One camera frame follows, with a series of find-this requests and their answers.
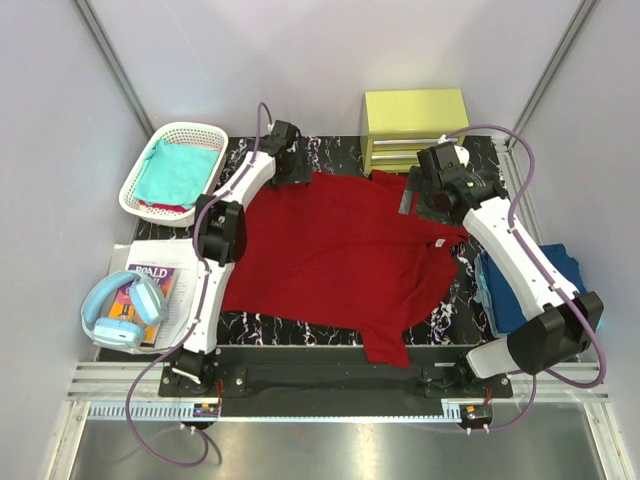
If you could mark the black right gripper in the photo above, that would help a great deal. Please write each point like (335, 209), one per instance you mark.
(415, 182)

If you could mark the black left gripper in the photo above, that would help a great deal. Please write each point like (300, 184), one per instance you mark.
(298, 168)

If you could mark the red t shirt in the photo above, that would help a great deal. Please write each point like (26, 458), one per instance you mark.
(337, 253)

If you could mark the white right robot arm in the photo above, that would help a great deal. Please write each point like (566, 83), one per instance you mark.
(560, 320)

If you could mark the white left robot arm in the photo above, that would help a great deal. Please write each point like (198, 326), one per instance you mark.
(220, 240)

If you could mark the yellow green drawer cabinet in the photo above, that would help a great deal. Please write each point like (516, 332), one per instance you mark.
(397, 124)

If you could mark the teal folded t shirt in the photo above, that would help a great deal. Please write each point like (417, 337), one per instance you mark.
(175, 174)

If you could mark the light blue shirt under pile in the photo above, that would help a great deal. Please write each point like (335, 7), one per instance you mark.
(483, 295)

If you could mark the pink folded shirt in basket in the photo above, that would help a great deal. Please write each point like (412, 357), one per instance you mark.
(146, 206)

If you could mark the blue t shirt pile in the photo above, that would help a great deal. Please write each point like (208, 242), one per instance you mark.
(518, 290)

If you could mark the colourful Roald Dahl book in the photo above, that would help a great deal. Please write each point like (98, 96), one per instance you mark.
(140, 304)

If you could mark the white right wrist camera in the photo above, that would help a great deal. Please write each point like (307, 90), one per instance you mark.
(462, 153)

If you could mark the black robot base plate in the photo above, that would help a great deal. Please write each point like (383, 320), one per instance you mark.
(330, 382)

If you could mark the aluminium frame post right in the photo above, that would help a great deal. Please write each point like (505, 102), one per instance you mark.
(572, 32)

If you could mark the aluminium frame post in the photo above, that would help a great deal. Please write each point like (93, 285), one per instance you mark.
(572, 32)
(106, 50)

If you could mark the aluminium frame post left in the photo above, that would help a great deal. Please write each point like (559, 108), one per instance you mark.
(106, 50)

